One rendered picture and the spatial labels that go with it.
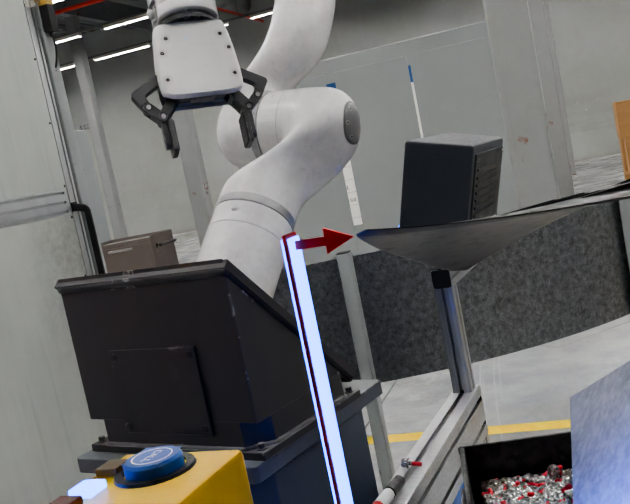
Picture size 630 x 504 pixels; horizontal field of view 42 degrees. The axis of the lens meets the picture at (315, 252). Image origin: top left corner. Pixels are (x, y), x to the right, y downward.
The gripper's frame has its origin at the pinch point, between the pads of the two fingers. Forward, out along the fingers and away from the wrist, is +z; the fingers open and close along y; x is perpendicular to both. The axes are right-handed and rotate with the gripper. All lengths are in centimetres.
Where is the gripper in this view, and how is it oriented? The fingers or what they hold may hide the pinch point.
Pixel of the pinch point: (211, 142)
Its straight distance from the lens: 102.6
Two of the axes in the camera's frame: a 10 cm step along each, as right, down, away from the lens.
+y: 9.4, -1.7, 2.8
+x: -2.4, 2.3, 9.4
